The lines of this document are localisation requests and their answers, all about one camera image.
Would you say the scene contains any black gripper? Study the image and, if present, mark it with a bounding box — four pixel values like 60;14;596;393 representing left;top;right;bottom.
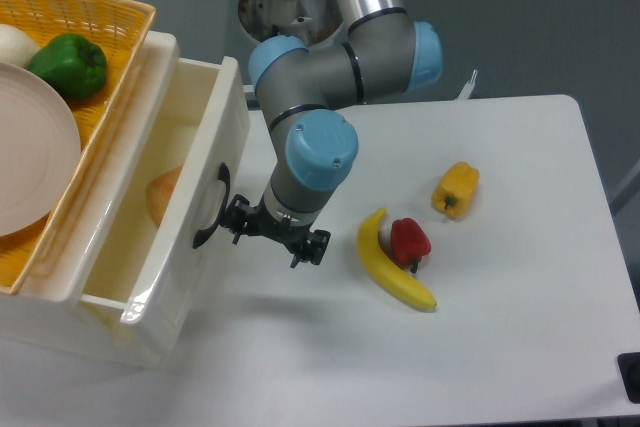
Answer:
219;181;331;269

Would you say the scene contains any white drawer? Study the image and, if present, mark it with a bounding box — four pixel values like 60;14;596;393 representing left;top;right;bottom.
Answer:
79;57;250;366

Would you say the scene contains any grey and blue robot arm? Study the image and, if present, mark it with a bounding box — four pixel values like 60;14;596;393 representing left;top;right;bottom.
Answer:
215;0;443;265

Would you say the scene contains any white drawer cabinet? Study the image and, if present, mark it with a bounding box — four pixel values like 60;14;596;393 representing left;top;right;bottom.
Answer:
1;32;199;367

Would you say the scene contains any yellow banana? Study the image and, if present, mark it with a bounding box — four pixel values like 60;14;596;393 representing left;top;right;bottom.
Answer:
356;208;437;312

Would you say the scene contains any orange bread slice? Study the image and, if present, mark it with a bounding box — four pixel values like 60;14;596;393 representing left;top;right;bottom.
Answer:
145;166;182;227

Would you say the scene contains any red bell pepper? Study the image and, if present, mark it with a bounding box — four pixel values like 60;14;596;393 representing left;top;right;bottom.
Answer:
390;218;432;274

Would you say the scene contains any yellow bell pepper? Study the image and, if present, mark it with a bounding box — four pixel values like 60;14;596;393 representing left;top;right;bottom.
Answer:
431;162;480;220

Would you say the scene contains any pink round plate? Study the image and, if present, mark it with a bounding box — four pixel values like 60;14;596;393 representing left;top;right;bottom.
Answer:
1;63;81;236

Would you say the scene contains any green bell pepper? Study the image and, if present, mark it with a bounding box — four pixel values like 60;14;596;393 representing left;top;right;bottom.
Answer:
27;33;107;101

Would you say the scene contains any white onion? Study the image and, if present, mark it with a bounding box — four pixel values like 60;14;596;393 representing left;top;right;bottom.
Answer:
0;24;40;68

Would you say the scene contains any yellow woven basket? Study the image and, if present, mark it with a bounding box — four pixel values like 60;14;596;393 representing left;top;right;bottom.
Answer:
0;0;157;296

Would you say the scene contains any black corner clamp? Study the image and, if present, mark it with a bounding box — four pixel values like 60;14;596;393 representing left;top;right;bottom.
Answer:
617;352;640;404

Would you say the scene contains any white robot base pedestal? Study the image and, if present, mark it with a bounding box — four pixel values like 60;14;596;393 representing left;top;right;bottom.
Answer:
236;0;346;111

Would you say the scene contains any white bracket behind table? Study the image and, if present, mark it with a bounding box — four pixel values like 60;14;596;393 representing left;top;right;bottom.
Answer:
455;69;478;101

